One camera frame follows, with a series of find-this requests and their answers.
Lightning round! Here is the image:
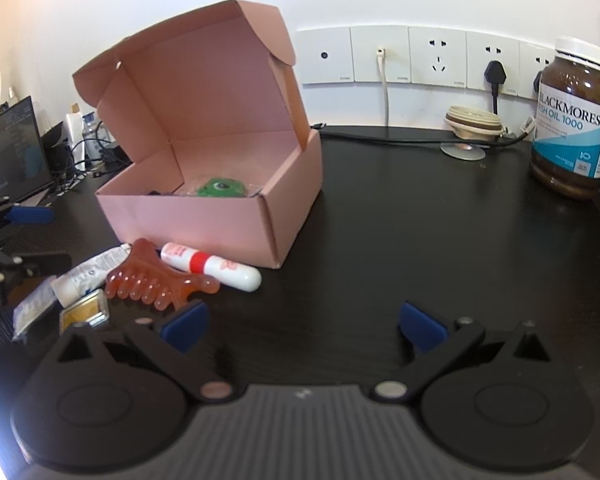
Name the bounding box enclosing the black tangled cable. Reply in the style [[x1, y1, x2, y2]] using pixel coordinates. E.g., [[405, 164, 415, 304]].
[[51, 119, 131, 196]]

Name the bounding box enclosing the white cream tube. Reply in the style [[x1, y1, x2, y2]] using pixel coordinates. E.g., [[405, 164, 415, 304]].
[[50, 244, 131, 308]]

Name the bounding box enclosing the small clear bottle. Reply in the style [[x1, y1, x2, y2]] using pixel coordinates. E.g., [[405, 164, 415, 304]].
[[83, 112, 112, 159]]

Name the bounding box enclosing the black laptop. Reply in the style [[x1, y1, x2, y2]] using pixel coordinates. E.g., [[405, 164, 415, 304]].
[[0, 96, 54, 202]]

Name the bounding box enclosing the white wall socket strip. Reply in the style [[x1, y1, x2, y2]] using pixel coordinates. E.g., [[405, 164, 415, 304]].
[[294, 25, 554, 100]]

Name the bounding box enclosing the black power adapter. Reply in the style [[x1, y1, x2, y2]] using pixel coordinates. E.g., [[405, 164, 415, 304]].
[[100, 146, 131, 171]]

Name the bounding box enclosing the pink cardboard box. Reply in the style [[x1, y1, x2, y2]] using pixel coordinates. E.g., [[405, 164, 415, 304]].
[[73, 0, 323, 269]]

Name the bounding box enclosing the brown fish oil bottle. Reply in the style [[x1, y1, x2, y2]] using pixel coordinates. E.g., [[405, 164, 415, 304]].
[[530, 36, 600, 198]]

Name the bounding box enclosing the red translucent hand-shaped comb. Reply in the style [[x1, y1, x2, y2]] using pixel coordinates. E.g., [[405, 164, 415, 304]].
[[105, 238, 221, 311]]

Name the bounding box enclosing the white tube wooden cap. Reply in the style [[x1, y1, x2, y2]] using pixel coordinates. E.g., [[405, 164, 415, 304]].
[[64, 103, 85, 172]]

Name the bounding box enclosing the white charging cable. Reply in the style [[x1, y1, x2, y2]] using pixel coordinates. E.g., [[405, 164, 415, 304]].
[[376, 48, 392, 129]]

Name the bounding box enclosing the black wall plug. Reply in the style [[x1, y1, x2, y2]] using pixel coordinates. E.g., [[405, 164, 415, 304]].
[[484, 60, 507, 115]]

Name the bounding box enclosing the red white tube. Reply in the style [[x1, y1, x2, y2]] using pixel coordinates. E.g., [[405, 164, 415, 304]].
[[160, 243, 262, 292]]

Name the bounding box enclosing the green frog toy bag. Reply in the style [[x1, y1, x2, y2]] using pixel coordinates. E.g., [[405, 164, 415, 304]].
[[174, 176, 262, 198]]

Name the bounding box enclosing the gold foil packet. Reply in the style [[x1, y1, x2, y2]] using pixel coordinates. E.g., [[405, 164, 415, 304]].
[[59, 289, 110, 335]]

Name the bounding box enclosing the grey clear sachet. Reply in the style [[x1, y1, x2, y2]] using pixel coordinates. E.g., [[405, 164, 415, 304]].
[[12, 275, 57, 341]]

